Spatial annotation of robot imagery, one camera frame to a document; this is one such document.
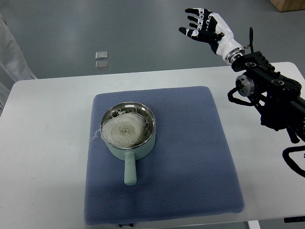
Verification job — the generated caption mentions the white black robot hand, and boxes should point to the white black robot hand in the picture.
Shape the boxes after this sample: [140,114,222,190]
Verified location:
[179,8,245,65]

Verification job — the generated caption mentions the white vermicelli nest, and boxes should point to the white vermicelli nest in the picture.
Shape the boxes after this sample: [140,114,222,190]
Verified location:
[89,108,151,148]

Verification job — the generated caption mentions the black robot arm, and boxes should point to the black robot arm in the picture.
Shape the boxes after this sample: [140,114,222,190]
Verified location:
[225,43,305,143]

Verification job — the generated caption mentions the mint green pot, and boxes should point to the mint green pot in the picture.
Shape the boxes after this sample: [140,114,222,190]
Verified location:
[101,102,156,186]

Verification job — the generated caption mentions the cardboard box corner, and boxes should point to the cardboard box corner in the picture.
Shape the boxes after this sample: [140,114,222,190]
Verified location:
[269,0,305,12]

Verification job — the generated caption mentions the upper metal floor plate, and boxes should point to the upper metal floor plate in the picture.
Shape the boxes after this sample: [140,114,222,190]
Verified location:
[95,51,108,60]

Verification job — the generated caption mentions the blue textured mat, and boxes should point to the blue textured mat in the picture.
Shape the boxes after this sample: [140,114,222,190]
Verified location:
[84,86,244,225]

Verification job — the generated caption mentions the white coat person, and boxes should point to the white coat person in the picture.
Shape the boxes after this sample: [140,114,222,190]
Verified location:
[0,13,38,113]

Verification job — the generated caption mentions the white table leg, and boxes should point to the white table leg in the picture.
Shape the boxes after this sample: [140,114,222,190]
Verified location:
[247,220,261,229]

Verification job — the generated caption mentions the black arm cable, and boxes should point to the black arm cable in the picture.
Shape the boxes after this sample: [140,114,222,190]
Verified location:
[282,146,305,178]

